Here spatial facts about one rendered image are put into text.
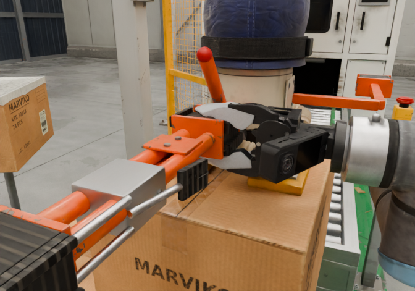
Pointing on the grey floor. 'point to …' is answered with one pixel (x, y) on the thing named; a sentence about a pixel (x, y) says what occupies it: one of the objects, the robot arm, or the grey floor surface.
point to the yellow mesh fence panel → (176, 47)
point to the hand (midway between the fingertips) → (200, 134)
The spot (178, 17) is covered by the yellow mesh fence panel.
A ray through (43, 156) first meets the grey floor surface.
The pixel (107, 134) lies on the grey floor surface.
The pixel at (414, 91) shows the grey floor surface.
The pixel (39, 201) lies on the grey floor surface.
